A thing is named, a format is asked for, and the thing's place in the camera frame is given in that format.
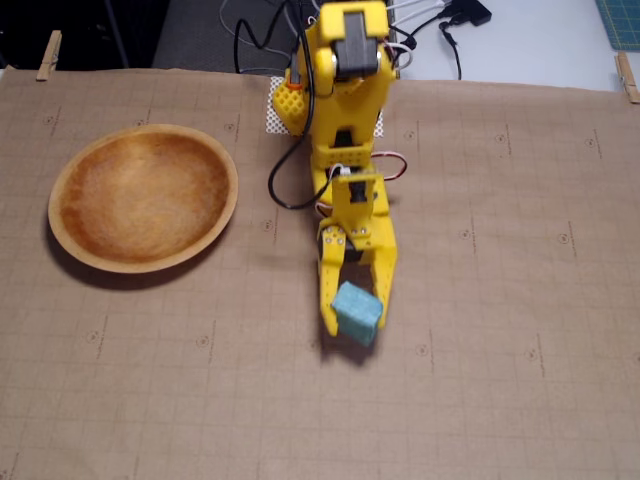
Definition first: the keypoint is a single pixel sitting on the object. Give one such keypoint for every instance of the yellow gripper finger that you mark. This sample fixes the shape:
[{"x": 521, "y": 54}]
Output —
[
  {"x": 327, "y": 280},
  {"x": 387, "y": 285}
]

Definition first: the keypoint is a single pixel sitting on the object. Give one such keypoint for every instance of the yellow lattice base clamp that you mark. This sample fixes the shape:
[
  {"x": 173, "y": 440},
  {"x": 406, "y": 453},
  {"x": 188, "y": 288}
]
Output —
[{"x": 291, "y": 105}]

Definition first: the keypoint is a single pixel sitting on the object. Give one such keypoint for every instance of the blue foam block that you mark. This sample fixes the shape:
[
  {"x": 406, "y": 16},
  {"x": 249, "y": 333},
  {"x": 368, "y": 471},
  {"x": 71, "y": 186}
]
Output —
[{"x": 357, "y": 312}]

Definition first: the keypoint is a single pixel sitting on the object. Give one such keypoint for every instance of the green cutting mat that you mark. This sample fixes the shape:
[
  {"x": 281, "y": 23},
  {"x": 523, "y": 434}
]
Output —
[{"x": 625, "y": 20}]

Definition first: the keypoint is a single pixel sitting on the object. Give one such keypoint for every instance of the white mesh base pad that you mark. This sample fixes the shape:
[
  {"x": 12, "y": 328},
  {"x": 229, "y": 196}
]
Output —
[{"x": 274, "y": 125}]

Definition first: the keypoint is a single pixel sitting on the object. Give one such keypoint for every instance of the gridded gift wrap paper sheet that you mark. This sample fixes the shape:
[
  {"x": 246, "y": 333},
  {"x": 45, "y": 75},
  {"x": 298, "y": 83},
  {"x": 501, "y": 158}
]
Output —
[{"x": 500, "y": 350}]

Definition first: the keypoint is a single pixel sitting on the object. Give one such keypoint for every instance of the black power adapter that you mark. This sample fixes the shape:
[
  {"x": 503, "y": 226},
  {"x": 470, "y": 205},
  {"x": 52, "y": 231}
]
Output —
[{"x": 475, "y": 12}]

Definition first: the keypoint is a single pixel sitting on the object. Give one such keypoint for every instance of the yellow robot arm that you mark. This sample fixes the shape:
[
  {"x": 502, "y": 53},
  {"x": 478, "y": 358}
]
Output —
[{"x": 350, "y": 110}]

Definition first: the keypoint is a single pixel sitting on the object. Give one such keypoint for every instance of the wooden clothespin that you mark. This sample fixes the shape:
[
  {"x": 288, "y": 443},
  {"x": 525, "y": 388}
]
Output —
[
  {"x": 626, "y": 75},
  {"x": 49, "y": 55}
]

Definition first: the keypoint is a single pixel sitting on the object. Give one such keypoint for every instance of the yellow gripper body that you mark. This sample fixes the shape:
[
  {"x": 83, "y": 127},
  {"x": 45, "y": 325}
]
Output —
[{"x": 356, "y": 231}]

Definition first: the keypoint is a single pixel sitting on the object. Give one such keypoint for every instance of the round wooden bowl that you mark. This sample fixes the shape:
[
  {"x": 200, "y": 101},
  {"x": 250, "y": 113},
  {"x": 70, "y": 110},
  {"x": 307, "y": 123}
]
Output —
[{"x": 142, "y": 195}]

